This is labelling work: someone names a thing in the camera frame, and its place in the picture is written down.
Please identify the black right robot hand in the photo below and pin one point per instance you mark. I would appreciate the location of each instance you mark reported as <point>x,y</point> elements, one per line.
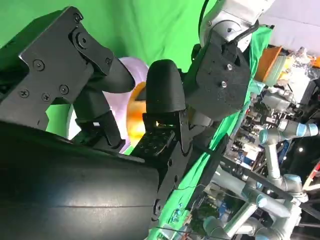
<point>75,180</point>

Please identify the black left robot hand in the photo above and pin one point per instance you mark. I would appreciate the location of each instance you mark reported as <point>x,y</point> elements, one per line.
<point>207,140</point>

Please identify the lilac plate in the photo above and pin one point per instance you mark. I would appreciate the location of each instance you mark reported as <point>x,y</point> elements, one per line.
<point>135,70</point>

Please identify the green table cloth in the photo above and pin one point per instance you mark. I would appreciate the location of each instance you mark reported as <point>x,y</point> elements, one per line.
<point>150,32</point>

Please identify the orange and white bread roll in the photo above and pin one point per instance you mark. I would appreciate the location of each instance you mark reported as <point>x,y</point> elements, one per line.
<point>136,117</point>

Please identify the orange storage bin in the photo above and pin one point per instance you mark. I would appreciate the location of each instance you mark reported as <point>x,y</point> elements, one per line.
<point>267,62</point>

